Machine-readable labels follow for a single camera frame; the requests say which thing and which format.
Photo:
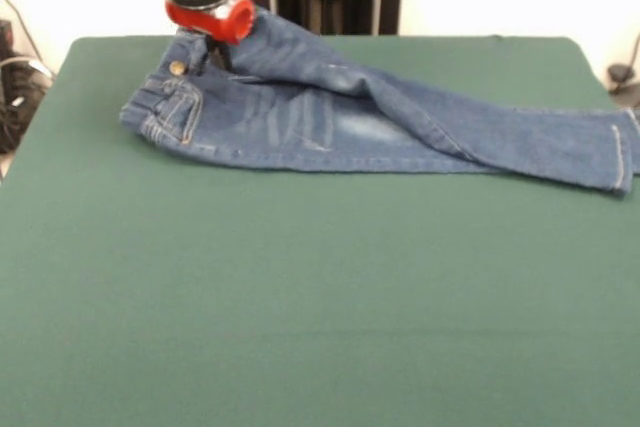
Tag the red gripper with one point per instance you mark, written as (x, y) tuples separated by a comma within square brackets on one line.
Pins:
[(220, 19)]

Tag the blue denim jeans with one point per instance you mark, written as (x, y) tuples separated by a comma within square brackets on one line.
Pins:
[(375, 132)]

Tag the black stand base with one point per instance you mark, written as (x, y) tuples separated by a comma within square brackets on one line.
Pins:
[(622, 78), (20, 107)]

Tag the dark green table cloth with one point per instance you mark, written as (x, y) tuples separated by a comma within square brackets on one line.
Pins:
[(200, 297)]

